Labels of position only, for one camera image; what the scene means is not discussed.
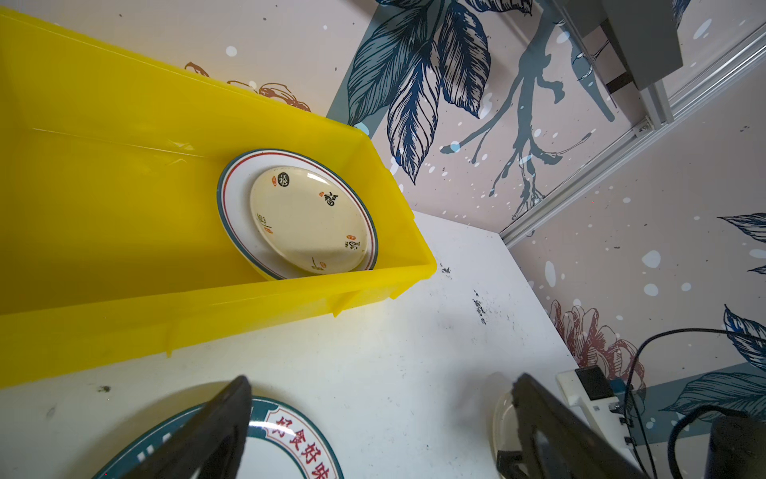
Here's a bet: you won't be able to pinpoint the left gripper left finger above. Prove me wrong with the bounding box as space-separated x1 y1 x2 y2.
126 375 251 478

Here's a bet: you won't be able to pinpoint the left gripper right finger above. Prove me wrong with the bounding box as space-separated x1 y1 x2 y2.
513 373 646 478

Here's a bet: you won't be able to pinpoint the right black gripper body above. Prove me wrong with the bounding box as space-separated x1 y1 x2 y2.
704 416 766 479

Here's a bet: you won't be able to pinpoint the cream floral plate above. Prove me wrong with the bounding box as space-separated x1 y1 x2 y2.
491 392 525 478
249 166 373 275

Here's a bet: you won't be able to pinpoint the green rim Hao Wei plate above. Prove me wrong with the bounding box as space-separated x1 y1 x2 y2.
96 396 344 478

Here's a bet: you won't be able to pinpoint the white plate red characters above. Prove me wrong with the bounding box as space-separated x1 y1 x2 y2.
217 150 379 279

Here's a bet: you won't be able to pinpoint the yellow plastic bin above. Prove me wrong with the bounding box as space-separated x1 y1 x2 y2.
1 9 437 387

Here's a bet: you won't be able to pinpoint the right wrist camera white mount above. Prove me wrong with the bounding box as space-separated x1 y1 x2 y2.
556 366 638 466

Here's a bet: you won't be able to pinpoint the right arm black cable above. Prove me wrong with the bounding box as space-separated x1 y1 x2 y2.
621 326 766 479

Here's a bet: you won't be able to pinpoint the aluminium frame rail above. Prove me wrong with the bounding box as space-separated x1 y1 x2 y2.
501 25 765 249

